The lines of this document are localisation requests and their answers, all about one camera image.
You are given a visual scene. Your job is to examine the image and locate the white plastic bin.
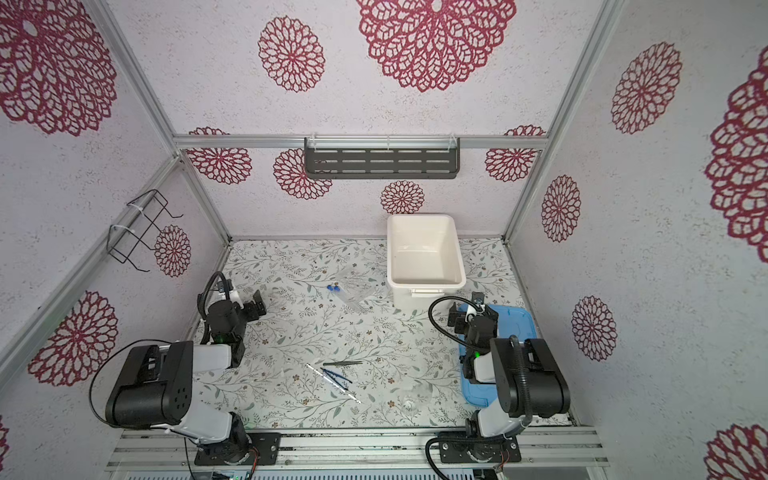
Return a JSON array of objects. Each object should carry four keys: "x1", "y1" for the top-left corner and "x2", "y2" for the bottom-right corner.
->
[{"x1": 386, "y1": 214, "x2": 466, "y2": 312}]

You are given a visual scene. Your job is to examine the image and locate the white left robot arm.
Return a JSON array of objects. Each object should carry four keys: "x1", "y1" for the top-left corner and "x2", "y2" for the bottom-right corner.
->
[{"x1": 105, "y1": 290, "x2": 281, "y2": 467}]

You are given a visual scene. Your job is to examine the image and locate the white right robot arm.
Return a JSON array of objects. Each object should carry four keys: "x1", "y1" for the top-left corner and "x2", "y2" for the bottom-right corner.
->
[{"x1": 425, "y1": 292, "x2": 571, "y2": 465}]

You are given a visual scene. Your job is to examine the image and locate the blue plastic bin lid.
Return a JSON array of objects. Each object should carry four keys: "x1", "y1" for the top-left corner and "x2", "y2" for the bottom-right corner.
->
[{"x1": 458, "y1": 304, "x2": 538, "y2": 408}]

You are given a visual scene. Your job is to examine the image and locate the metal tweezers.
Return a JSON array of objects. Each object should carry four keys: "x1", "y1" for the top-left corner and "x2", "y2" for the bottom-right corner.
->
[{"x1": 322, "y1": 360, "x2": 363, "y2": 367}]

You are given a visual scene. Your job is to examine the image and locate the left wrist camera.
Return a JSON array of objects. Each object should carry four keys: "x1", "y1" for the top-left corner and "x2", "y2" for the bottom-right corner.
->
[{"x1": 216, "y1": 281, "x2": 244, "y2": 307}]

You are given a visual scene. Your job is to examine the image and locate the black wire wall rack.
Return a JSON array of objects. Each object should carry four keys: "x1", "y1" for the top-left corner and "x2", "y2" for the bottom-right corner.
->
[{"x1": 105, "y1": 189, "x2": 183, "y2": 273}]

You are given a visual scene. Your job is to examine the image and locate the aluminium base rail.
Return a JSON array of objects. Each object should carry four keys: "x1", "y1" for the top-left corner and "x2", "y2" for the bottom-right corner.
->
[{"x1": 104, "y1": 426, "x2": 610, "y2": 474}]

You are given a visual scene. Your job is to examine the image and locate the dark grey wall shelf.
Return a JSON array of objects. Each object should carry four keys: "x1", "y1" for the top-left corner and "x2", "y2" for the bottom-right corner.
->
[{"x1": 303, "y1": 137, "x2": 461, "y2": 180}]

